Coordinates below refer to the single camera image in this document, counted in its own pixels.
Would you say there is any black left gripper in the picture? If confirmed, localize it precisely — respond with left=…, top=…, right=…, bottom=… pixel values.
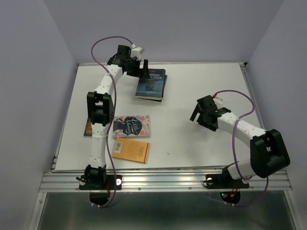
left=125, top=57, right=150, bottom=79

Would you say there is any Nineteen Eighty-Four blue book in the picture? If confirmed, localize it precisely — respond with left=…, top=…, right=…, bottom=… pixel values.
left=135, top=69, right=166, bottom=100

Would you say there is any Little Women floral book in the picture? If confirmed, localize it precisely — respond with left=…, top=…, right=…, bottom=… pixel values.
left=112, top=115, right=150, bottom=139

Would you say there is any orange back cover book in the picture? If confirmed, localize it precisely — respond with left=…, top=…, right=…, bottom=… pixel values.
left=112, top=138, right=150, bottom=163

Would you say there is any brown book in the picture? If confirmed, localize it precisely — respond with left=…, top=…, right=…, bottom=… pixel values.
left=83, top=118, right=93, bottom=137

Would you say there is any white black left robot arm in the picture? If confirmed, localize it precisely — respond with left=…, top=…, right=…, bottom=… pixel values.
left=77, top=44, right=149, bottom=190

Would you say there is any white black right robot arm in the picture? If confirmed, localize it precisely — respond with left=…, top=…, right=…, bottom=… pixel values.
left=190, top=95, right=290, bottom=189

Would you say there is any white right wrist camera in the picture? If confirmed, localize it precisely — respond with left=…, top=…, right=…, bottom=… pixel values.
left=213, top=96, right=223, bottom=109

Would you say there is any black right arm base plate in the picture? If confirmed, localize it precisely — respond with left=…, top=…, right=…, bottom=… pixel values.
left=203, top=174, right=249, bottom=189

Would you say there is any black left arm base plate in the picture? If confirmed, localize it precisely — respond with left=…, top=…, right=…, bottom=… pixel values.
left=79, top=174, right=123, bottom=191

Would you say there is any aluminium table frame rail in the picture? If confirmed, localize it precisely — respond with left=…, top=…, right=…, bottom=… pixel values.
left=38, top=62, right=295, bottom=192

